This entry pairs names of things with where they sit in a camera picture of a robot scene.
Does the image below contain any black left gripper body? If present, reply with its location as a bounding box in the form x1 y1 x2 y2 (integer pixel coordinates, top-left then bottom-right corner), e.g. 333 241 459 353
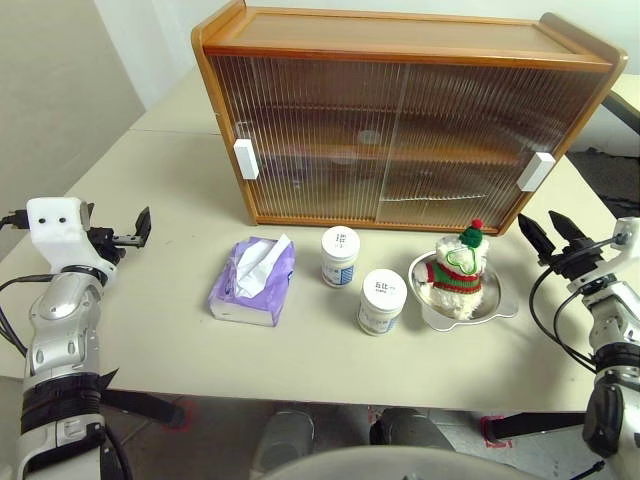
84 225 146 269

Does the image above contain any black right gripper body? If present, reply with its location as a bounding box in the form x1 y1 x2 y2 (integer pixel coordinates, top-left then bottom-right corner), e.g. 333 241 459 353
537 238 615 294

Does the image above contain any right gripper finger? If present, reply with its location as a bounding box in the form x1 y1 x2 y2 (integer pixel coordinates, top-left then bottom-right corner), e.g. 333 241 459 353
518 213 557 261
548 210 584 249

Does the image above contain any white door handle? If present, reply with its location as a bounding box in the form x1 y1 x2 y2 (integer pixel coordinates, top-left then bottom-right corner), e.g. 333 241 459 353
233 138 260 180
517 152 556 192

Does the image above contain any shiny metal bowl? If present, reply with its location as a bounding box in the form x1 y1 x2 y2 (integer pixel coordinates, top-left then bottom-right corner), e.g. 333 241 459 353
407 249 520 332

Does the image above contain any white plush bear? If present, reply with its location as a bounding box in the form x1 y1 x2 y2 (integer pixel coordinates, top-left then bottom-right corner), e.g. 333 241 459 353
418 218 490 321

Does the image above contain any ribbed clear sliding door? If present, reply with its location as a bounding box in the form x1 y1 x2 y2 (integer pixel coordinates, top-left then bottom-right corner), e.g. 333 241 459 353
377 63 614 232
207 53 411 226

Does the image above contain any purple tissue pack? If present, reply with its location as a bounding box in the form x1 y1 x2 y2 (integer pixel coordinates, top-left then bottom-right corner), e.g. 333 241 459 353
207 233 297 327

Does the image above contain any white jar with blue label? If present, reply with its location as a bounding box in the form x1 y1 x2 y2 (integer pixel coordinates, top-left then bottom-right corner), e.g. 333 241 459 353
357 269 407 337
320 226 361 290

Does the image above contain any wooden cabinet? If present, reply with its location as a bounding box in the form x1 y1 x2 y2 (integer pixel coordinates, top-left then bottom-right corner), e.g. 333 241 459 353
190 0 630 237

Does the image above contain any black table foot bar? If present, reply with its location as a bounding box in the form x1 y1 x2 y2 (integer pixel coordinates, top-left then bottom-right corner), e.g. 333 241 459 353
484 412 587 442
99 387 186 429

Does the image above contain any pale robot torso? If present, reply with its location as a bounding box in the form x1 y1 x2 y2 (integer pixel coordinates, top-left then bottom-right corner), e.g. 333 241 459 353
259 444 531 480

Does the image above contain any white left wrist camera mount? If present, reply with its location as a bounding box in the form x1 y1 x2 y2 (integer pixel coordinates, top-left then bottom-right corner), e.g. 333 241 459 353
25 197 119 275

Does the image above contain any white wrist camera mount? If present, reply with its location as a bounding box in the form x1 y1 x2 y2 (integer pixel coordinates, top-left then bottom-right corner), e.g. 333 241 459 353
25 197 119 275
569 217 640 296

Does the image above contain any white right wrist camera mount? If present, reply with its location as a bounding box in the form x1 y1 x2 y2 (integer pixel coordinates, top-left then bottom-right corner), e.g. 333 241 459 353
569 217 640 296

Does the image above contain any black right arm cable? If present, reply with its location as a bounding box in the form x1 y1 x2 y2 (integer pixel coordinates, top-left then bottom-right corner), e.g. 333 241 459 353
528 237 631 374

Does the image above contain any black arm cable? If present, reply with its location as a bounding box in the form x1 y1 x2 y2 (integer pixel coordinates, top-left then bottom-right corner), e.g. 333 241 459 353
0 209 66 359
528 237 631 374

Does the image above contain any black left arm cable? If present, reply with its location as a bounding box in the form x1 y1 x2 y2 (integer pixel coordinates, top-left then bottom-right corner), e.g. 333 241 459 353
0 209 66 359

